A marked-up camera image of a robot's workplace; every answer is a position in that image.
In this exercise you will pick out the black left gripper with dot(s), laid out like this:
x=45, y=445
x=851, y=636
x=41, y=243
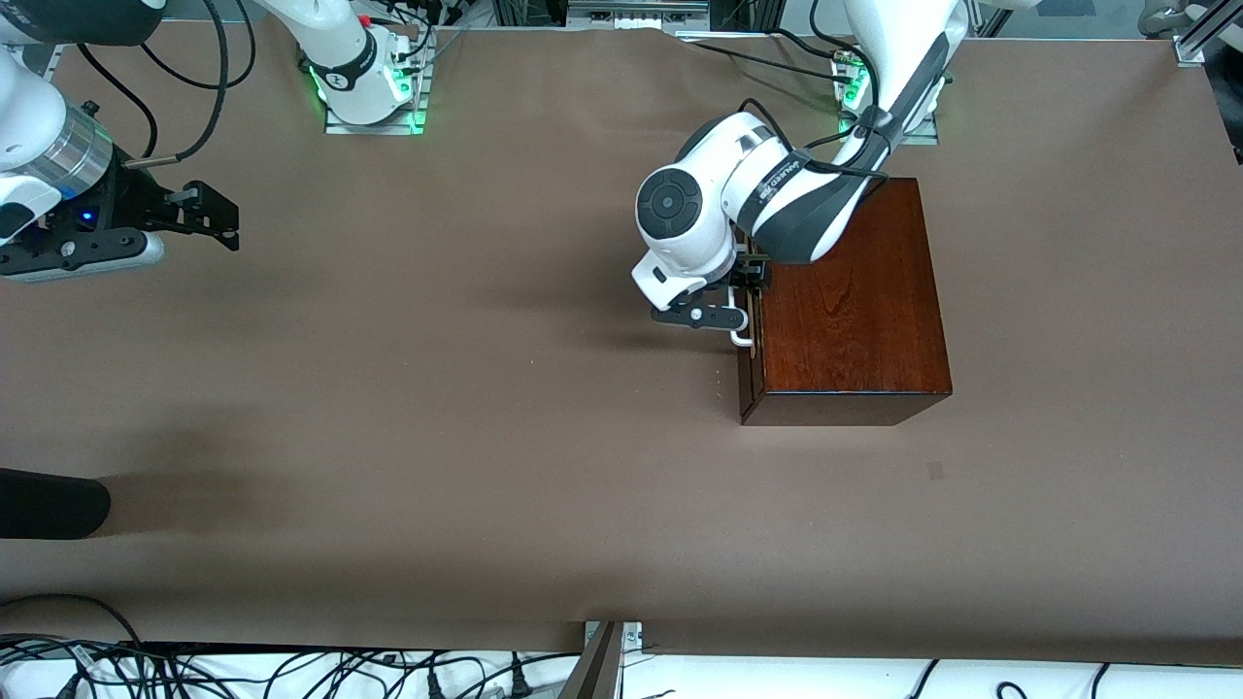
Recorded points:
x=750, y=275

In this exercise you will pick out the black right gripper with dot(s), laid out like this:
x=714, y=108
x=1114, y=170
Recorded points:
x=124, y=202

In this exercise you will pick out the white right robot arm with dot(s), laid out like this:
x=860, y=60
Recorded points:
x=29, y=107

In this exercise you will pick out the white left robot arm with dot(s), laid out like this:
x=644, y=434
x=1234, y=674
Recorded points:
x=680, y=209

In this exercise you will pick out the dark brown wooden cabinet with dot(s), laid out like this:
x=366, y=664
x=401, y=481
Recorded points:
x=855, y=340

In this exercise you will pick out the brown table cover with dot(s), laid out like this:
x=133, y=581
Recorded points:
x=486, y=437

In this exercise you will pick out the silver equipment box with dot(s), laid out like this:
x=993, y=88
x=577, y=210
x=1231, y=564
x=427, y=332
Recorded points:
x=636, y=15

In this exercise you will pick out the black cylindrical object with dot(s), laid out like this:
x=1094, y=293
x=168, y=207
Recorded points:
x=49, y=503

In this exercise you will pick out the white lower shelf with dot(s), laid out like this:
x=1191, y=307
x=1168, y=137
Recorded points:
x=777, y=680

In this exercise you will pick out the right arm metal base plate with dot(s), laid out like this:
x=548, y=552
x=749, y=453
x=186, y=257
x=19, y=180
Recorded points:
x=374, y=128

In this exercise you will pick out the long aluminium frame rail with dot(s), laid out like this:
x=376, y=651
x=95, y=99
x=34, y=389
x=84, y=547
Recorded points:
x=44, y=60

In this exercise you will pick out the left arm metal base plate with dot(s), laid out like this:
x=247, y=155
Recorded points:
x=927, y=138

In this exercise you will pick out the silver metal bracket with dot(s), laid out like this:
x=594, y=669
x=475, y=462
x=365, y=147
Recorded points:
x=631, y=636

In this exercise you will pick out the grey metal post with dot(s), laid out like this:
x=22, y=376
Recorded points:
x=597, y=670

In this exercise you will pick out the short aluminium frame profile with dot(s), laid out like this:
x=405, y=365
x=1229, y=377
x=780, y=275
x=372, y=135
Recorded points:
x=1190, y=44

